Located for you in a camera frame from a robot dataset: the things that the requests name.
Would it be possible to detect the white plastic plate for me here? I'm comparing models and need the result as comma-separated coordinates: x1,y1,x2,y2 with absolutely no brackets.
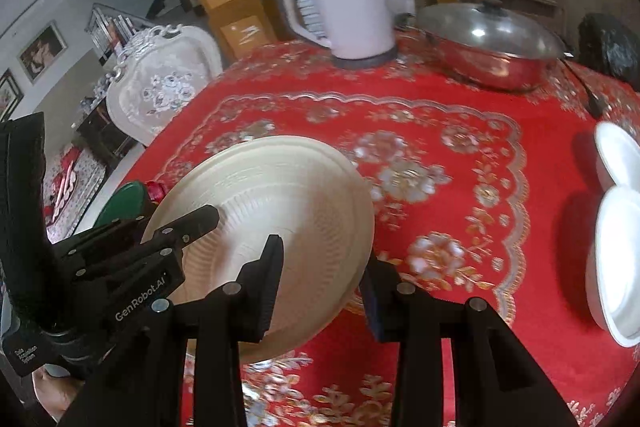
142,135,374,363

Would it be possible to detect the framed wall picture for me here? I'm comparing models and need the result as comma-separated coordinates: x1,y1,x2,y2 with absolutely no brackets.
18,22,67,84

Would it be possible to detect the white bowl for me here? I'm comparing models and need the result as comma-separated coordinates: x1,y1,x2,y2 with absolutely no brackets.
585,185,639,348
594,121,640,192

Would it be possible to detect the black plastic bag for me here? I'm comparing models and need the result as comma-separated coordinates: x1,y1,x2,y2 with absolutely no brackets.
578,13,639,92

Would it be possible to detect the near white bowl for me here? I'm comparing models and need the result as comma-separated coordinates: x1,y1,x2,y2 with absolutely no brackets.
585,185,639,348

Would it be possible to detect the white ornate chair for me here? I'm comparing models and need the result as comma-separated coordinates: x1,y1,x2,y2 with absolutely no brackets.
106,25,224,146

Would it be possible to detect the far white bowl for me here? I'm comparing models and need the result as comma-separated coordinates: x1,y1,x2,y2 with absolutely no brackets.
594,121,640,192

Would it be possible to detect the red floral tablecloth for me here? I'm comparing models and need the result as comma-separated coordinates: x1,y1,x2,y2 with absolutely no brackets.
128,32,639,426

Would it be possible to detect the dark wooden side cabinet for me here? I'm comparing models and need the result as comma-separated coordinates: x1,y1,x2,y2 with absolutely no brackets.
77,101,136,173

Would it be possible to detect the steel pot with glass lid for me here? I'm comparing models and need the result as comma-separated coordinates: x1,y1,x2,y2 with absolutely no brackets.
395,0,567,92

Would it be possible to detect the green plastic plate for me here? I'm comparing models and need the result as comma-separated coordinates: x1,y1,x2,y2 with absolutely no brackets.
94,181,153,227

